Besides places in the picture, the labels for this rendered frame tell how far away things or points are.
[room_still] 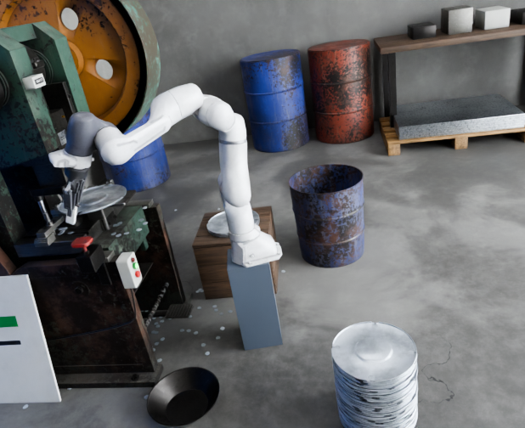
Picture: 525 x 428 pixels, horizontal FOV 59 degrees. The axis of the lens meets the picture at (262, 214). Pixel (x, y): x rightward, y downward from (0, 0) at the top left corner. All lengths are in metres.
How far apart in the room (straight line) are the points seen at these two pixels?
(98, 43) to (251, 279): 1.25
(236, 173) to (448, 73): 3.73
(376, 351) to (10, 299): 1.49
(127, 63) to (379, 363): 1.61
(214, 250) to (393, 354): 1.12
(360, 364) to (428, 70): 3.94
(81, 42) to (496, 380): 2.24
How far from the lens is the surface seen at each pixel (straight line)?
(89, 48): 2.35
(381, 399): 1.71
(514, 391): 2.11
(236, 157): 1.81
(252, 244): 1.97
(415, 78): 5.21
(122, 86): 2.33
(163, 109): 1.65
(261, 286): 2.04
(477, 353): 2.22
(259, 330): 2.19
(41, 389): 2.40
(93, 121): 1.62
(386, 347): 1.75
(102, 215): 2.12
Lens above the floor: 1.51
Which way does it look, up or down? 26 degrees down
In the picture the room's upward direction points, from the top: 10 degrees counter-clockwise
